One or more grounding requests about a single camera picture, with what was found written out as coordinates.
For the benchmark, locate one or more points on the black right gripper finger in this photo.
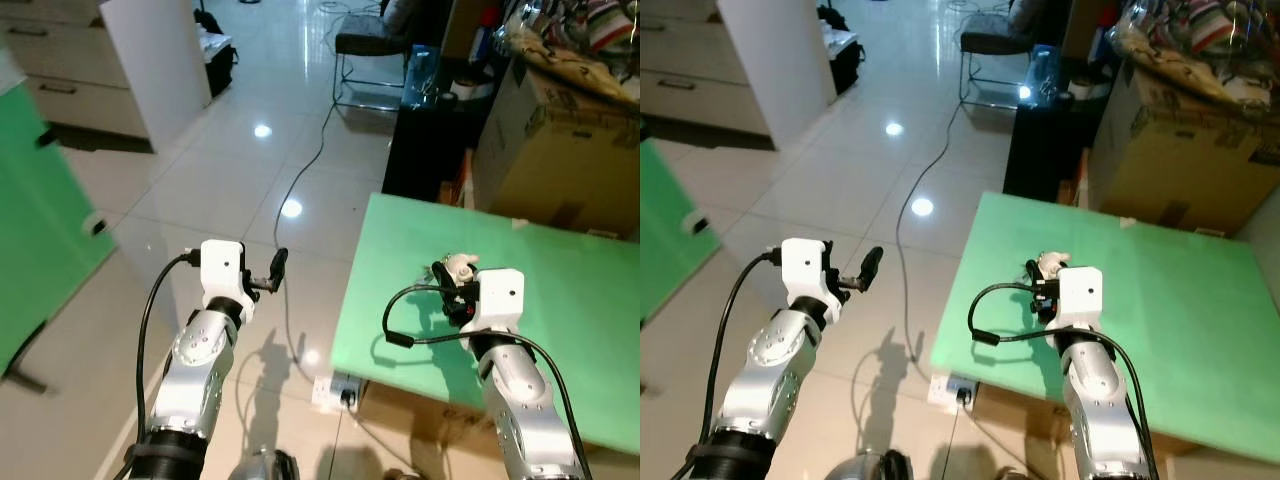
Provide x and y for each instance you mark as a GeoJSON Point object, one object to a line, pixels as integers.
{"type": "Point", "coordinates": [440, 274]}
{"type": "Point", "coordinates": [1034, 272]}

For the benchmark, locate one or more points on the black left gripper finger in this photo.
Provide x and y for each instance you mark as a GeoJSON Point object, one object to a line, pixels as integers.
{"type": "Point", "coordinates": [873, 266]}
{"type": "Point", "coordinates": [279, 268]}

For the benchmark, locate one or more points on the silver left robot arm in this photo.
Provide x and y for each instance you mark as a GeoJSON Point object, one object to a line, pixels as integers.
{"type": "Point", "coordinates": [195, 370]}
{"type": "Point", "coordinates": [775, 370]}

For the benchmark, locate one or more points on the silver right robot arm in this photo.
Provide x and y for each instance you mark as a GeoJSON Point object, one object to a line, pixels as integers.
{"type": "Point", "coordinates": [525, 410]}
{"type": "Point", "coordinates": [1105, 410]}

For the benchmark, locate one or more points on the white hook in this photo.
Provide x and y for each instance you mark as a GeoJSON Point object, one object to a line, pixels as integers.
{"type": "Point", "coordinates": [96, 225]}
{"type": "Point", "coordinates": [699, 225]}

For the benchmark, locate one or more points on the green table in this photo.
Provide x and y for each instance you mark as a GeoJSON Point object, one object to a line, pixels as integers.
{"type": "Point", "coordinates": [580, 330]}
{"type": "Point", "coordinates": [1190, 320]}

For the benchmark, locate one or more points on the flat brown cardboard box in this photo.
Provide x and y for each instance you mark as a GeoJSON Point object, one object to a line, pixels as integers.
{"type": "Point", "coordinates": [1020, 425]}
{"type": "Point", "coordinates": [440, 420]}

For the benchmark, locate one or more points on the black cabinet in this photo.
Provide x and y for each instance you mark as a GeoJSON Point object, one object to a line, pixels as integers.
{"type": "Point", "coordinates": [1045, 150]}
{"type": "Point", "coordinates": [430, 150]}

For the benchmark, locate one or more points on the white power strip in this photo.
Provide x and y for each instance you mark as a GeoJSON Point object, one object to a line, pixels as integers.
{"type": "Point", "coordinates": [338, 390]}
{"type": "Point", "coordinates": [955, 390]}

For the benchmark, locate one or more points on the large brown cardboard box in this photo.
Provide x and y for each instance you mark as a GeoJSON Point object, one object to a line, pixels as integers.
{"type": "Point", "coordinates": [560, 150]}
{"type": "Point", "coordinates": [1170, 150]}

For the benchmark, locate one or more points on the white panel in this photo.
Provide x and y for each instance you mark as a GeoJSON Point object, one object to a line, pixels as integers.
{"type": "Point", "coordinates": [160, 70]}
{"type": "Point", "coordinates": [780, 70]}

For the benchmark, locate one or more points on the black bag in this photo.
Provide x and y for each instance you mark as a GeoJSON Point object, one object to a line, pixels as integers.
{"type": "Point", "coordinates": [842, 50]}
{"type": "Point", "coordinates": [218, 55]}

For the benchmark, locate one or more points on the black metal chair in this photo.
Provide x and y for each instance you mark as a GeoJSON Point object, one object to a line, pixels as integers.
{"type": "Point", "coordinates": [995, 42]}
{"type": "Point", "coordinates": [372, 45]}

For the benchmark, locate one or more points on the beige drawer unit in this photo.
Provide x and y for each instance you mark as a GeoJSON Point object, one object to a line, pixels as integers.
{"type": "Point", "coordinates": [700, 70]}
{"type": "Point", "coordinates": [70, 70]}

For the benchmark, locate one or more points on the striped cloth pile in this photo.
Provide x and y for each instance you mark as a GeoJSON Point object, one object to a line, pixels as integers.
{"type": "Point", "coordinates": [1200, 40]}
{"type": "Point", "coordinates": [580, 35]}

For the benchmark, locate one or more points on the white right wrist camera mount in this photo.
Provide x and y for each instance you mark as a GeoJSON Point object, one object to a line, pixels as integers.
{"type": "Point", "coordinates": [497, 298]}
{"type": "Point", "coordinates": [1078, 296]}

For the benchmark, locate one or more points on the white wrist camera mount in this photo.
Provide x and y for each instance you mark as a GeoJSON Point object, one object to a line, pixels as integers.
{"type": "Point", "coordinates": [805, 272]}
{"type": "Point", "coordinates": [1078, 296]}
{"type": "Point", "coordinates": [222, 272]}
{"type": "Point", "coordinates": [497, 298]}

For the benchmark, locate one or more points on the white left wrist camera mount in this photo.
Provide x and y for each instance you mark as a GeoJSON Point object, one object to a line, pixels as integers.
{"type": "Point", "coordinates": [222, 272]}
{"type": "Point", "coordinates": [805, 272]}

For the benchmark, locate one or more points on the green wall board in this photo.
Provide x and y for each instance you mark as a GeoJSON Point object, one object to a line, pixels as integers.
{"type": "Point", "coordinates": [40, 230]}
{"type": "Point", "coordinates": [670, 240]}

